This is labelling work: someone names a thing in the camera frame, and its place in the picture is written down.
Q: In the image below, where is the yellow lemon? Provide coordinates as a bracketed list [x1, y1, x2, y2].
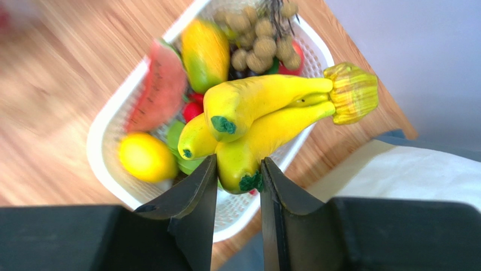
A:
[119, 132, 179, 183]

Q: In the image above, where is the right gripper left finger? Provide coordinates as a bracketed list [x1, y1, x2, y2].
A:
[1, 155, 217, 270]

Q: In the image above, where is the green apple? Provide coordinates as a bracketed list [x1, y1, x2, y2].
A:
[166, 119, 207, 176]

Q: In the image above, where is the blue yellow checked pillow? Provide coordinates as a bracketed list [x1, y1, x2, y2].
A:
[217, 129, 481, 271]

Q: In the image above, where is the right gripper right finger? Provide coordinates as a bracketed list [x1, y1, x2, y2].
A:
[260, 158, 480, 270]

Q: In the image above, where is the yellow banana bunch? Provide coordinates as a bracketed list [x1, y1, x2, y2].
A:
[177, 62, 379, 194]

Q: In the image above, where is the watermelon slice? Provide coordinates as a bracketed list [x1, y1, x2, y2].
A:
[125, 39, 188, 133]

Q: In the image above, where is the brown longan bunch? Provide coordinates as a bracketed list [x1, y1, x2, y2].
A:
[212, 1, 304, 79]

